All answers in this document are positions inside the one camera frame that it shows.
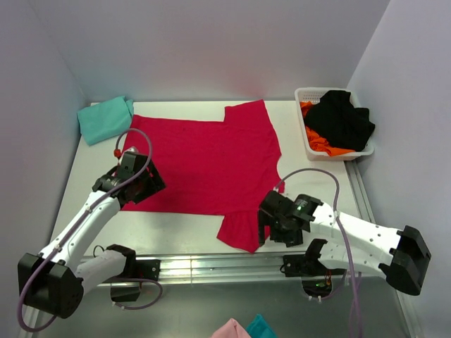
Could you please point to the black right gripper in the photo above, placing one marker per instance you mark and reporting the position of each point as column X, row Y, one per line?
column 269, row 218

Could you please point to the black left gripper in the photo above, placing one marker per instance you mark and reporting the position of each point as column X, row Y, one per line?
column 149, row 185

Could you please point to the red t-shirt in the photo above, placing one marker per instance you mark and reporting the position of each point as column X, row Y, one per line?
column 215, row 168

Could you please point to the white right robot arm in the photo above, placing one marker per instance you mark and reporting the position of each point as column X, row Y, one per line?
column 342, row 242

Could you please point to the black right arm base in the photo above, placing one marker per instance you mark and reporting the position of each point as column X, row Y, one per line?
column 317, row 281

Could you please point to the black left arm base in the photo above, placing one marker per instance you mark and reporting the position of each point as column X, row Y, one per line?
column 128, row 289

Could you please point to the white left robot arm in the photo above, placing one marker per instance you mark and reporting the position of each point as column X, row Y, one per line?
column 56, row 279

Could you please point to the orange t-shirt in basket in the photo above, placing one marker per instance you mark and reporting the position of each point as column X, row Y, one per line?
column 316, row 142

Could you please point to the folded teal t-shirt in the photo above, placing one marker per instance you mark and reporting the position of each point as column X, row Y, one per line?
column 105, row 120

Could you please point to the black t-shirt in basket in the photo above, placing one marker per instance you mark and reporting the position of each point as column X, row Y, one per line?
column 342, row 124

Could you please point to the white plastic laundry basket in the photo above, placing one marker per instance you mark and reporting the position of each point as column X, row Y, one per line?
column 313, row 94

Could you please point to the teal cloth at bottom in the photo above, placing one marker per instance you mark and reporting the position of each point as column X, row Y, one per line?
column 259, row 328

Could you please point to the pink cloth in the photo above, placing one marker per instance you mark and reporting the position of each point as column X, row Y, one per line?
column 231, row 329

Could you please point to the aluminium table frame rail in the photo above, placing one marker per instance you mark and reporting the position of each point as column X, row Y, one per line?
column 198, row 292

